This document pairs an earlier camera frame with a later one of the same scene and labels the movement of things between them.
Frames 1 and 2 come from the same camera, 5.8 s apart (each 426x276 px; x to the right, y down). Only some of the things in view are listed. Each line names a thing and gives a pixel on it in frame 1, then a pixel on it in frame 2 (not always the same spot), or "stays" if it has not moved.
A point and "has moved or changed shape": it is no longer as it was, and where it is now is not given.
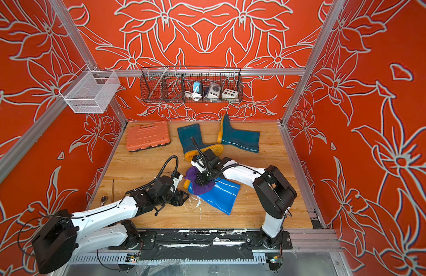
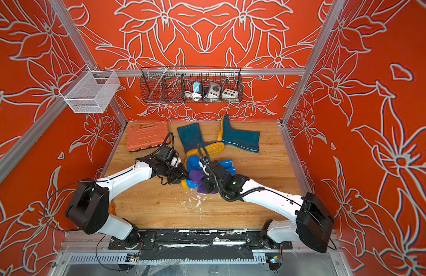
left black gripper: [180, 196] -> [181, 175]
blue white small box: [196, 84] stays
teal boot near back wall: [244, 139] stays
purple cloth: [197, 189] has moved or changed shape
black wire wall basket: [191, 84] stays
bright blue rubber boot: [222, 195] has moved or changed shape
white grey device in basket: [215, 91] stays
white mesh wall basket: [90, 91] stays
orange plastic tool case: [143, 135] stays
